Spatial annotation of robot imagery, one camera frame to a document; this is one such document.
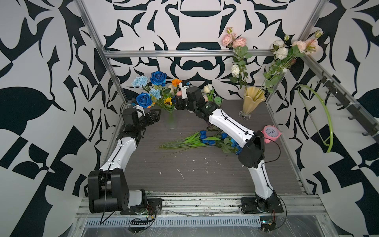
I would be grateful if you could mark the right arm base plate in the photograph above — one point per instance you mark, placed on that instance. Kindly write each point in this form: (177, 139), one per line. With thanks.
(257, 205)

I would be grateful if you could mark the clear glass vase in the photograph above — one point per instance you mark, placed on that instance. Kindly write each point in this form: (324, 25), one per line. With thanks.
(172, 121)

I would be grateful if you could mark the yellow wavy glass vase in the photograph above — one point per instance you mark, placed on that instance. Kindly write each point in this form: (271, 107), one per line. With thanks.
(253, 96)

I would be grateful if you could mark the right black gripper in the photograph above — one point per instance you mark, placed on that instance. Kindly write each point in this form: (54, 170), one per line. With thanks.
(178, 102)

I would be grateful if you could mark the mixed sunflower bouquet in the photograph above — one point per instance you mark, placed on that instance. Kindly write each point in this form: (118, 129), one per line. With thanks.
(156, 92)

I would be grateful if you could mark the tulip bouquet blue white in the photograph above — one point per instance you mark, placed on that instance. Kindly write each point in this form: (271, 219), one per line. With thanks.
(208, 92)

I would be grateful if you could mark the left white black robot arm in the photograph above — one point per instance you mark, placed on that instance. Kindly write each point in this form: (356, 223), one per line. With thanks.
(108, 190)

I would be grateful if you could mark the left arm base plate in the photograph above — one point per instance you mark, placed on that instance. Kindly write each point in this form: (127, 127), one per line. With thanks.
(151, 206)

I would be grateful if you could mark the blue rose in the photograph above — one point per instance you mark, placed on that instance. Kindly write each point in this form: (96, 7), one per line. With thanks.
(227, 144)

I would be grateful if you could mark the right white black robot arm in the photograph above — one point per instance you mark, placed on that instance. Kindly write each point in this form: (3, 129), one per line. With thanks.
(252, 144)

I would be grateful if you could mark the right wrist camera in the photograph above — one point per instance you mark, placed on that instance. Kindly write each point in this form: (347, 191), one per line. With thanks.
(182, 91)

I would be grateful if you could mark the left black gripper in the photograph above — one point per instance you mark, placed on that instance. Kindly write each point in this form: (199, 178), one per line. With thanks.
(154, 119)

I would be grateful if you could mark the black hook rail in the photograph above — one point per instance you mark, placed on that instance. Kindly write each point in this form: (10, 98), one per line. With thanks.
(346, 101)

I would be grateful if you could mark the pink alarm clock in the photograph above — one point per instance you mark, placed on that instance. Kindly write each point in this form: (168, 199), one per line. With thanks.
(271, 133)

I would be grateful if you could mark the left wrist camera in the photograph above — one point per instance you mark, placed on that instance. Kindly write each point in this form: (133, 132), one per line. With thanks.
(140, 111)

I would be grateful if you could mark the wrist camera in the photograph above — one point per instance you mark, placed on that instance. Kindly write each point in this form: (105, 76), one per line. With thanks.
(140, 111)
(182, 91)

